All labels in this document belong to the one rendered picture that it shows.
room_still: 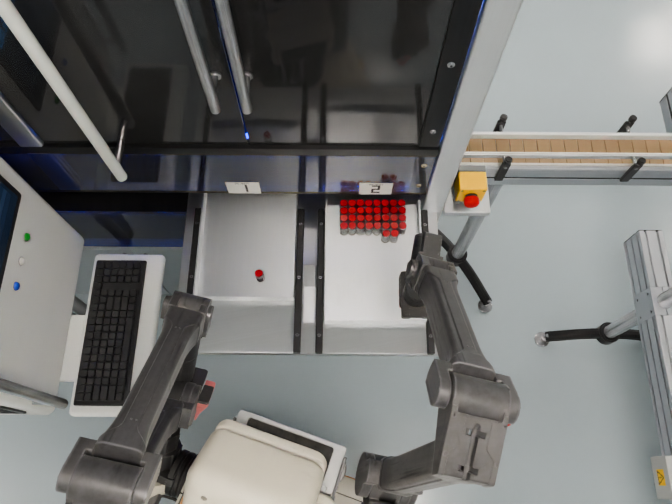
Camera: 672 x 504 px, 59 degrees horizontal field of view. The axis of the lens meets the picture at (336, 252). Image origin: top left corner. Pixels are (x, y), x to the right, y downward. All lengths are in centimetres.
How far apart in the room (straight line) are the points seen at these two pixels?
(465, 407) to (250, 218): 104
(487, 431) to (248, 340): 89
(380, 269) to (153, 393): 85
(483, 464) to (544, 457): 172
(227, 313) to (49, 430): 122
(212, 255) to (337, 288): 35
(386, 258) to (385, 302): 12
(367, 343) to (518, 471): 111
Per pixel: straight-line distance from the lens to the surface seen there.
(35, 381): 163
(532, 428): 251
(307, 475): 104
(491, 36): 111
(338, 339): 155
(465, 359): 83
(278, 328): 156
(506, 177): 178
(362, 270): 160
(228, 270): 162
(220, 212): 169
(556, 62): 326
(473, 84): 121
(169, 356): 97
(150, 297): 173
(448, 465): 79
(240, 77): 108
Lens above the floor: 239
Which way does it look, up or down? 68 degrees down
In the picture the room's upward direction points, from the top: straight up
